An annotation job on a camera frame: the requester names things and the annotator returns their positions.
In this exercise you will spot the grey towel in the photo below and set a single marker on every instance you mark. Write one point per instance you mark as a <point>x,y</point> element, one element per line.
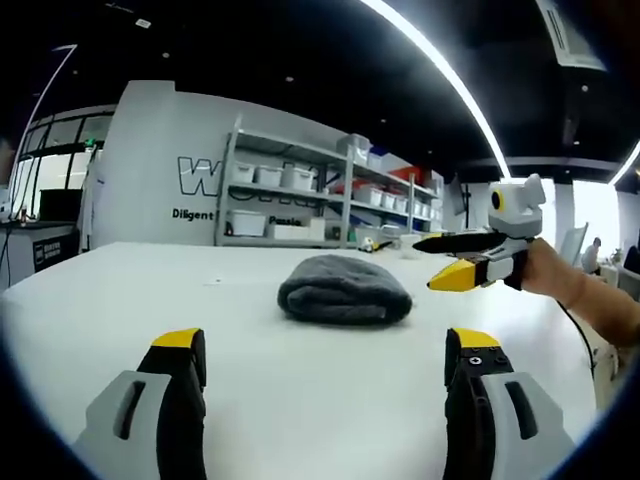
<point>345,290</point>

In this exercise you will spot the person's right hand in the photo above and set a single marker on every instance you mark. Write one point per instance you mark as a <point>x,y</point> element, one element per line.
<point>545,267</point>

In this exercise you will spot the white board panel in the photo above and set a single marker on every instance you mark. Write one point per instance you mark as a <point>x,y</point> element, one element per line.
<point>574,245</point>

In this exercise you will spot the small yellow white device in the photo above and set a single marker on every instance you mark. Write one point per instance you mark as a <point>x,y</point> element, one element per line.
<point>372,245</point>

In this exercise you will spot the short ceiling light strip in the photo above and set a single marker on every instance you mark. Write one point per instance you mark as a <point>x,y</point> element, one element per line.
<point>627,165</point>

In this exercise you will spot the metal shelving unit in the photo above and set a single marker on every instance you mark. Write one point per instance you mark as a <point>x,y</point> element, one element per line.
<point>345,200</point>

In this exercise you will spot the long ceiling light strip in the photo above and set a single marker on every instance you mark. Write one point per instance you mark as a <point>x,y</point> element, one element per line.
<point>450,75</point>

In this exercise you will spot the row of white storage bins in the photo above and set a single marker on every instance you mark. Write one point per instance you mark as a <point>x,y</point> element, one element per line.
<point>300,177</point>

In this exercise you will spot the ceiling air vent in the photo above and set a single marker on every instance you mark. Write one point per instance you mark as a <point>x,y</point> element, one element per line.
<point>572,35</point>

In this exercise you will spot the dark counter desk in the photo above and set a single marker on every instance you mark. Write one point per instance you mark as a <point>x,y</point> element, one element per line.
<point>35,250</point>

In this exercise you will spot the black monitor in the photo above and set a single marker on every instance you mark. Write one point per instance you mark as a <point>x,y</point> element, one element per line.
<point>60,205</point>

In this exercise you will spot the thin curved ceiling light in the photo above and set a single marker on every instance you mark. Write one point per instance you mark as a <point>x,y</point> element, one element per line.
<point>40,110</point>

